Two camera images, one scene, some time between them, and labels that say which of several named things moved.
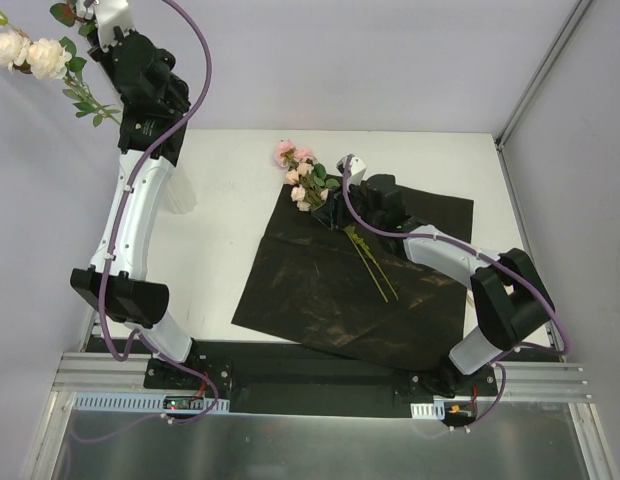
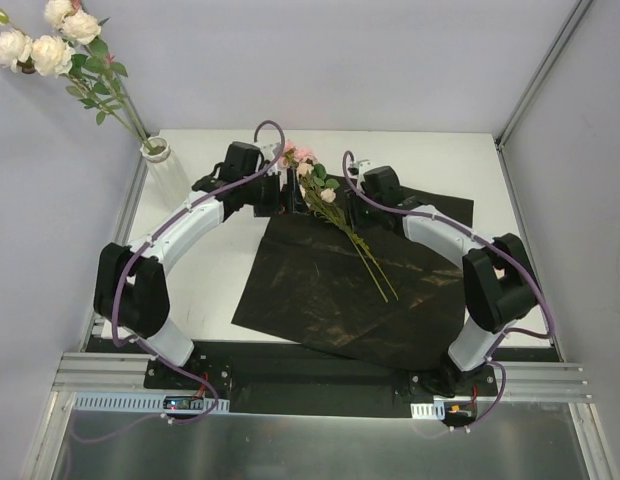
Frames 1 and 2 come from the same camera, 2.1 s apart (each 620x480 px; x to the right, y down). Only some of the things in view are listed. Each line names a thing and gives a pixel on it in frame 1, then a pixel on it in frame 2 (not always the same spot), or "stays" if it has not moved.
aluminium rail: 517,380 stays
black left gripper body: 100,50 to 279,195
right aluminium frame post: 534,87 stays
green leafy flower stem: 66,14 to 95,83
